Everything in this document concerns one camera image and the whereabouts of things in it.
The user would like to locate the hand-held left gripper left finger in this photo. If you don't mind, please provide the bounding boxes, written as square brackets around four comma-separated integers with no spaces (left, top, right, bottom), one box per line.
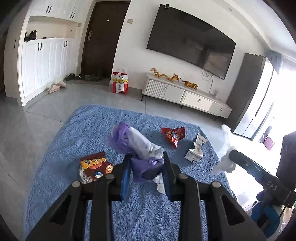
[25,154,132,241]

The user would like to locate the grey and white refrigerator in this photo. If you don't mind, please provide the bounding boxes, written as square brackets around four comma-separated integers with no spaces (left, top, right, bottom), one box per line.
[225,53,281,139]

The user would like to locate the person's right forearm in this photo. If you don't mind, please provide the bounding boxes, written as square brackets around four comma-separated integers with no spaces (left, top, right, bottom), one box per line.
[250,190,282,233]

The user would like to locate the black wall television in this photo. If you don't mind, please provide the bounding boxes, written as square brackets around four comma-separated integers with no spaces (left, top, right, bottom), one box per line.
[146,4,237,80]

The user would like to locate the white wall cabinet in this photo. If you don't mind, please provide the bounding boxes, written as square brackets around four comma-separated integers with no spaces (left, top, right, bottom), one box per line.
[29,0,87,23]

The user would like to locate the red snack packet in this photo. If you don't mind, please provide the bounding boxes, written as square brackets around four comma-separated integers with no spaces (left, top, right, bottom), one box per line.
[161,127,186,149]

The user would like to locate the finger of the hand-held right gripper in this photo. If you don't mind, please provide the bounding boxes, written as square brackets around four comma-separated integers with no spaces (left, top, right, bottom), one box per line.
[229,149,265,181]

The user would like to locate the white tissue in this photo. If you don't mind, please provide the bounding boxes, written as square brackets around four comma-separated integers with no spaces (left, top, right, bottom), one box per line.
[210,124,237,175]

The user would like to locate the black handbag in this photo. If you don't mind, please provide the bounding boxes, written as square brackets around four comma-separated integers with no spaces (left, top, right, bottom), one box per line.
[24,30,37,42]

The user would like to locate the television cables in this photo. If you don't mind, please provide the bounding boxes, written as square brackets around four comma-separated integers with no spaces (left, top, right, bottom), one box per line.
[202,68,214,94]

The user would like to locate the grey blue curtain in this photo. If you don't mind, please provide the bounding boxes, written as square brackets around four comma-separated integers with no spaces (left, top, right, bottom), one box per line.
[265,50,284,75]

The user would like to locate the purple plastic bag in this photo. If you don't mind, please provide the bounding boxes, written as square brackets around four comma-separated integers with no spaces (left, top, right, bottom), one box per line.
[107,121,165,184]

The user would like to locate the white shoe cabinet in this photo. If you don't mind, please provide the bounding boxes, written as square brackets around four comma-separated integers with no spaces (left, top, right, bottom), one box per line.
[17,37,78,107]

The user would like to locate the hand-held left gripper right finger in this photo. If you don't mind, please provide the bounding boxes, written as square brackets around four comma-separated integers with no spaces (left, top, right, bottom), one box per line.
[162,152,267,241]

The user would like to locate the white television cabinet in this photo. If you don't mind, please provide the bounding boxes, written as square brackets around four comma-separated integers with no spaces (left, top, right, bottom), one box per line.
[142,72,233,121]

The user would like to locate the row of dark shoes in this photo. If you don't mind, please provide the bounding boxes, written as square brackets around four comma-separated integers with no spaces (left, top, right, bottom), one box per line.
[65,73,103,82]

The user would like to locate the dark brown entry door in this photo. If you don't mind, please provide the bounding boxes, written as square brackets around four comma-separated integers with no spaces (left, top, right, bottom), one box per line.
[80,1,131,79]

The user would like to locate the white paper scrap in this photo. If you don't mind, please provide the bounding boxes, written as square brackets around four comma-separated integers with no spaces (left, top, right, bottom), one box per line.
[154,175,167,195]

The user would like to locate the red and white paper bag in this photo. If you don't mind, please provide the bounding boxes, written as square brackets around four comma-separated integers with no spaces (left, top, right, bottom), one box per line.
[112,68,129,94]

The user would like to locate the brown snack packet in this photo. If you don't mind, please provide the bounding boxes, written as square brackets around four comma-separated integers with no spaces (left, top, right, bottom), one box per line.
[79,152,114,184]

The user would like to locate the white milk carton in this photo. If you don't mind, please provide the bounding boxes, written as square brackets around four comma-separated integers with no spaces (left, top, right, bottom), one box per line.
[184,133,204,164]

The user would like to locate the blue fluffy rug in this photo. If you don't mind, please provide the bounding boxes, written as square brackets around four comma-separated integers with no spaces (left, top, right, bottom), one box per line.
[23,104,234,241]

